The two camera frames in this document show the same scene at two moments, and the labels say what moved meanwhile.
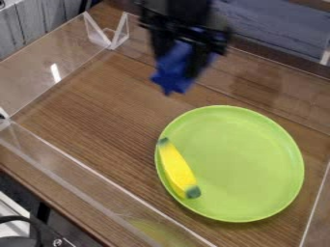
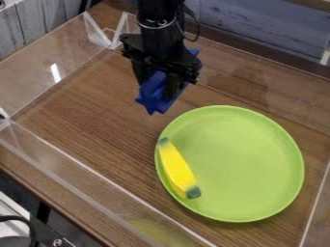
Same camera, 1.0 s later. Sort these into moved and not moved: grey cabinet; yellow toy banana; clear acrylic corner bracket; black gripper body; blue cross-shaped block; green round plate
Moved: black gripper body; blue cross-shaped block
Not moved: yellow toy banana; grey cabinet; clear acrylic corner bracket; green round plate
